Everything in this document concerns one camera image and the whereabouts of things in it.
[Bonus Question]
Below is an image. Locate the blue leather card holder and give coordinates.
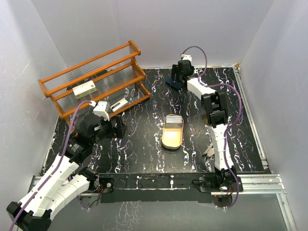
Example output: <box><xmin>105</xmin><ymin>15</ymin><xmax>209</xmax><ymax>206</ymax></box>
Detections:
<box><xmin>165</xmin><ymin>77</ymin><xmax>183</xmax><ymax>90</ymax></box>

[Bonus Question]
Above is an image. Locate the stack of credit cards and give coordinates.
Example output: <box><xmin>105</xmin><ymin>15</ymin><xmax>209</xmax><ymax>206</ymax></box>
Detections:
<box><xmin>164</xmin><ymin>115</ymin><xmax>183</xmax><ymax>129</ymax></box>

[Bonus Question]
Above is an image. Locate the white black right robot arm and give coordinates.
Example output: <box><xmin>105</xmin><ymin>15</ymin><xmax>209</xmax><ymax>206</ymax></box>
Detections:
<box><xmin>166</xmin><ymin>59</ymin><xmax>243</xmax><ymax>191</ymax></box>

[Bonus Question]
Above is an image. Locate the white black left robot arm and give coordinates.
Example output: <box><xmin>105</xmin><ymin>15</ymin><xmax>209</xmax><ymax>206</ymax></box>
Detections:
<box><xmin>6</xmin><ymin>115</ymin><xmax>127</xmax><ymax>231</ymax></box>

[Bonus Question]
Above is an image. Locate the beige oval card tray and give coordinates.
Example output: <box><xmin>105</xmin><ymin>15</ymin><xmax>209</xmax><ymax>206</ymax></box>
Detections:
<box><xmin>161</xmin><ymin>124</ymin><xmax>184</xmax><ymax>150</ymax></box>

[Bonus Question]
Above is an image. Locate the white black small device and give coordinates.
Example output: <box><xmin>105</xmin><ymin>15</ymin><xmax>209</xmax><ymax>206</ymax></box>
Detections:
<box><xmin>110</xmin><ymin>98</ymin><xmax>128</xmax><ymax>112</ymax></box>

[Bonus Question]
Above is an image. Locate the white red small box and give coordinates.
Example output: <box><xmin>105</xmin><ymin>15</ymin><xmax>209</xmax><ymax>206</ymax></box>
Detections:
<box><xmin>72</xmin><ymin>80</ymin><xmax>97</xmax><ymax>99</ymax></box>

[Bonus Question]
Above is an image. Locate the orange wooden shelf rack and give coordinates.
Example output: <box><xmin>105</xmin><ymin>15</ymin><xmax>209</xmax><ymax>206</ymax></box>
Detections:
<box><xmin>38</xmin><ymin>40</ymin><xmax>151</xmax><ymax>124</ymax></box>

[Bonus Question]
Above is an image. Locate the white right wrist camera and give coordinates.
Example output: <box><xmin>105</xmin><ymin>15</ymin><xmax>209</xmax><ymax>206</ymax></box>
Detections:
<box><xmin>180</xmin><ymin>53</ymin><xmax>192</xmax><ymax>62</ymax></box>

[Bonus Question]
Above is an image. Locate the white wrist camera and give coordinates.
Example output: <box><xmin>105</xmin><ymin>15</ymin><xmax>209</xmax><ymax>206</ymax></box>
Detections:
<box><xmin>93</xmin><ymin>101</ymin><xmax>110</xmax><ymax>121</ymax></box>
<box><xmin>180</xmin><ymin>53</ymin><xmax>192</xmax><ymax>62</ymax></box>

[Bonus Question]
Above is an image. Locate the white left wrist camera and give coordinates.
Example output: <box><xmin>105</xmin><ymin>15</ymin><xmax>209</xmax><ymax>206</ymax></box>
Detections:
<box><xmin>93</xmin><ymin>101</ymin><xmax>110</xmax><ymax>121</ymax></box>

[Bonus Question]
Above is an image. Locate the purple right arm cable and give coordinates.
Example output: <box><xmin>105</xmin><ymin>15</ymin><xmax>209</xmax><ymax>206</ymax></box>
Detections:
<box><xmin>180</xmin><ymin>45</ymin><xmax>243</xmax><ymax>209</ymax></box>

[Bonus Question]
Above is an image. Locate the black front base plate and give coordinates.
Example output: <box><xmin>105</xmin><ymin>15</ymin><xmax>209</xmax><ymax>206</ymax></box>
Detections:
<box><xmin>99</xmin><ymin>173</ymin><xmax>217</xmax><ymax>203</ymax></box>

